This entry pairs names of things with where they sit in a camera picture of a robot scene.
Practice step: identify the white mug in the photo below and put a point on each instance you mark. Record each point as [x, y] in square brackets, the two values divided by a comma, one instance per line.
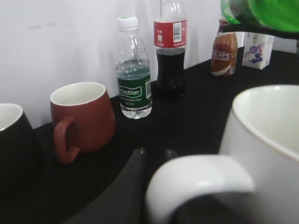
[255, 173]

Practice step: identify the black mug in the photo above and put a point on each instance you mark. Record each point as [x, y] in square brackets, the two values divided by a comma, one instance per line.
[19, 158]

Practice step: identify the green Sprite bottle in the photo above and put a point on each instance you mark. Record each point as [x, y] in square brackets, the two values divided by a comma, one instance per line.
[276, 15]

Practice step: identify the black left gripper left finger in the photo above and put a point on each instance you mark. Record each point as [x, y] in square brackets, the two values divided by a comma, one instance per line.
[121, 201]

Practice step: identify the Cestbon water bottle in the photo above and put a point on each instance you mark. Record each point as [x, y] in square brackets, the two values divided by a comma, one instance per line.
[132, 70]

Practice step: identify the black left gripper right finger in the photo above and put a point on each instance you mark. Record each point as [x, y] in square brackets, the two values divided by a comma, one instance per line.
[170, 154]

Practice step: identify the cola bottle red label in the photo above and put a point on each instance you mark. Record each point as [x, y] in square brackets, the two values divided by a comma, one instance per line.
[170, 39]

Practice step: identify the white blueberry carton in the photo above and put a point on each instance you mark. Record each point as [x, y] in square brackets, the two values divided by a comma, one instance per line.
[257, 50]

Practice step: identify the red mug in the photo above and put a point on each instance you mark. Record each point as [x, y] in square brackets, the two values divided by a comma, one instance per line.
[83, 119]

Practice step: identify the brown Nescafe coffee bottle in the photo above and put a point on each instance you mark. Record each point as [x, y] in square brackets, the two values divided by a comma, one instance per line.
[224, 54]

